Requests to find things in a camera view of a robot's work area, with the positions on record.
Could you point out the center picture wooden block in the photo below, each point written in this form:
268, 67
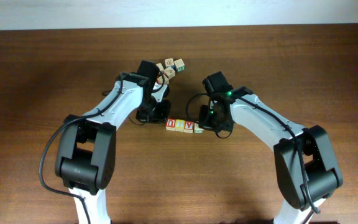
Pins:
169, 72

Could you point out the yellow letter wooden block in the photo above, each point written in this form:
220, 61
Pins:
179, 125

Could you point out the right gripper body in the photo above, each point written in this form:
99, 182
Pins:
209, 119

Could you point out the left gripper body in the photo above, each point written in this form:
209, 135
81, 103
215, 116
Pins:
149, 111

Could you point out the teal sided picture block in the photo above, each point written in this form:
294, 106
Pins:
189, 127

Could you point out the red edged picture block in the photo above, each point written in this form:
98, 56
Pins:
162, 80

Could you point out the upper left picture block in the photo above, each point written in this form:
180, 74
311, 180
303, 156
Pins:
160, 66

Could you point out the red letter U block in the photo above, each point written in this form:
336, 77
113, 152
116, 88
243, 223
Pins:
170, 124

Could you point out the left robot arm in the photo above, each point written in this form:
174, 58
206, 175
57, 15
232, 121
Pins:
87, 149

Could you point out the top right green sided block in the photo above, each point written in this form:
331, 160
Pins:
179, 65

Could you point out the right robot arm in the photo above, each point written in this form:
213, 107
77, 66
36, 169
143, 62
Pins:
306, 166

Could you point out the top blue sided block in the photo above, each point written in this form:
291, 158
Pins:
169, 62

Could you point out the green letter N block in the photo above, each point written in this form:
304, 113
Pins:
198, 129

